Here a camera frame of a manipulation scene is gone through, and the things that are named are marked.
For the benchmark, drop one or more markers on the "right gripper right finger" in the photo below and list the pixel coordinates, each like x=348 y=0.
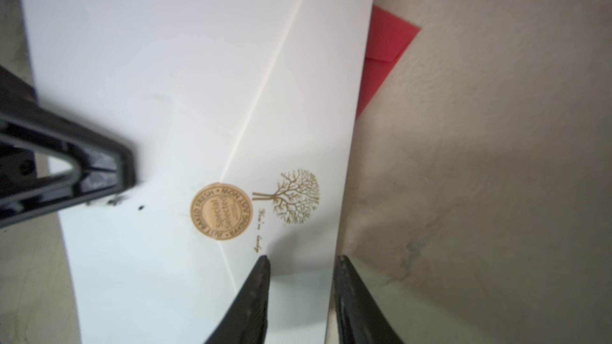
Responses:
x=359 y=319

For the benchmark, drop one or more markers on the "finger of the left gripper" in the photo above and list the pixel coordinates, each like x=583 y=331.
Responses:
x=49 y=163

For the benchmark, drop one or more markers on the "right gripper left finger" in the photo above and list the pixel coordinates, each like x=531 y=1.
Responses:
x=246 y=320

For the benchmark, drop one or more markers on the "white envelope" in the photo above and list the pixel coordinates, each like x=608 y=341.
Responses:
x=240 y=115

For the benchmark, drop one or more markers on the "red envelope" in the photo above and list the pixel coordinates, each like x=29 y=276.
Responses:
x=389 y=37

